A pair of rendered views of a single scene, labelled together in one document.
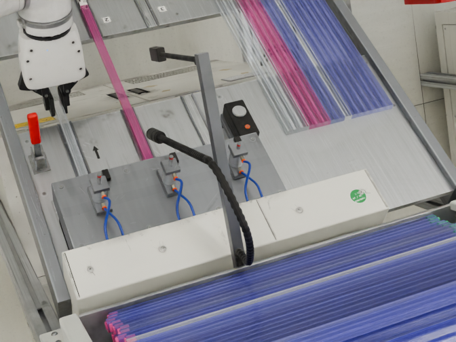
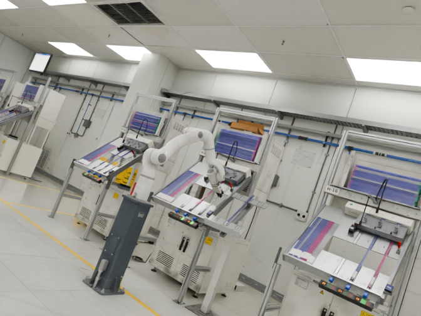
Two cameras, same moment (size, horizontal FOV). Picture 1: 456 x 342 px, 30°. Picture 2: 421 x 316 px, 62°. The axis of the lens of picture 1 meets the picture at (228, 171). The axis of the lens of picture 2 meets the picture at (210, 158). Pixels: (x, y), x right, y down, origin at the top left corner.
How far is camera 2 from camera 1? 3.40 m
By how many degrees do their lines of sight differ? 74
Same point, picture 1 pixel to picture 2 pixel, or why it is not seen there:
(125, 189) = (230, 175)
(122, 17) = (193, 200)
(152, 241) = (237, 168)
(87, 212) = (237, 176)
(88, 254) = (244, 170)
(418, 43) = not seen: hidden behind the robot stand
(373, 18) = not seen: hidden behind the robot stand
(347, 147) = (200, 170)
